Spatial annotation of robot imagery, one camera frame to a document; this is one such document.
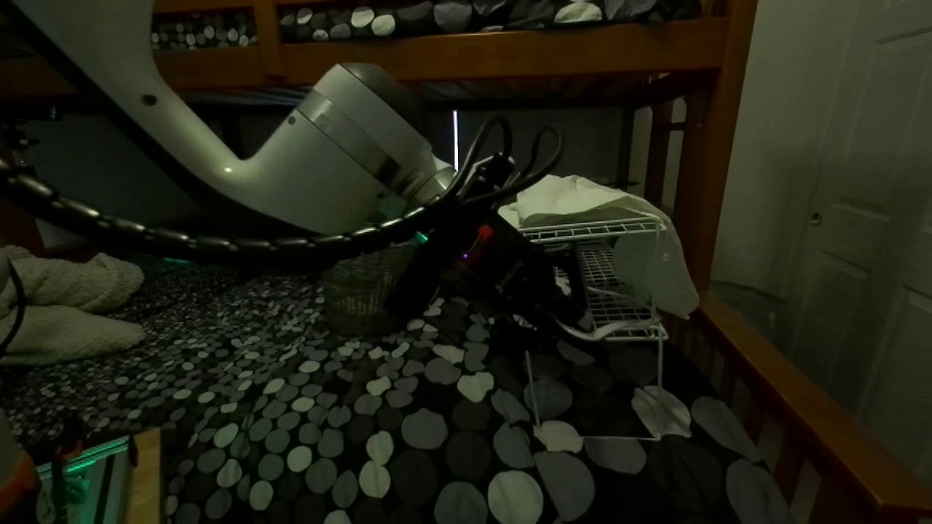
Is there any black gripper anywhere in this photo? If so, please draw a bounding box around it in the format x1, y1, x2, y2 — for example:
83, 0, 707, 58
435, 195, 592, 328

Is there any white crumpled cloth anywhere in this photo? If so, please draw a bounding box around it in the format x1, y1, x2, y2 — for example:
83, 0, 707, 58
495, 170, 703, 322

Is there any dark window blind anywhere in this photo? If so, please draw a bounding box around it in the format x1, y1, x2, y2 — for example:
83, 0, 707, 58
426, 102, 629, 198

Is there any black grey dotted bedspread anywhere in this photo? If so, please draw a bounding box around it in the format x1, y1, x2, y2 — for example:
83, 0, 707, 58
0, 230, 812, 524

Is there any dotted upper bunk mattress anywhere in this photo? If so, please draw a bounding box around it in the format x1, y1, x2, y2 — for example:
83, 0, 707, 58
149, 0, 706, 53

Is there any white panel door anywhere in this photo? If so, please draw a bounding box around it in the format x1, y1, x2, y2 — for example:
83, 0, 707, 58
752, 0, 932, 488

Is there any beige folded towel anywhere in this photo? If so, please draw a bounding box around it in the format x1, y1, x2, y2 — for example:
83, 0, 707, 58
0, 242, 149, 367

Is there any clear box with green light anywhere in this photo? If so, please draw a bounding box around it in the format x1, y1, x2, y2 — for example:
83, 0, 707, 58
36, 434, 164, 524

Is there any grey object with orange rim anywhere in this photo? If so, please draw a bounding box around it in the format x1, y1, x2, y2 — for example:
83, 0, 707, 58
0, 416, 42, 524

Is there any white wire shelf rack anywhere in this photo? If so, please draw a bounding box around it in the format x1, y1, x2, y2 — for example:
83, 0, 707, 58
522, 213, 672, 434

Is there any wooden bunk bed frame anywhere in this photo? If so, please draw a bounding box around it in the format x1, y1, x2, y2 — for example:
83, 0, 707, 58
0, 0, 932, 524

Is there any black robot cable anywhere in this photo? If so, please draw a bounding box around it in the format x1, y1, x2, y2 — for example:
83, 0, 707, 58
0, 112, 567, 271

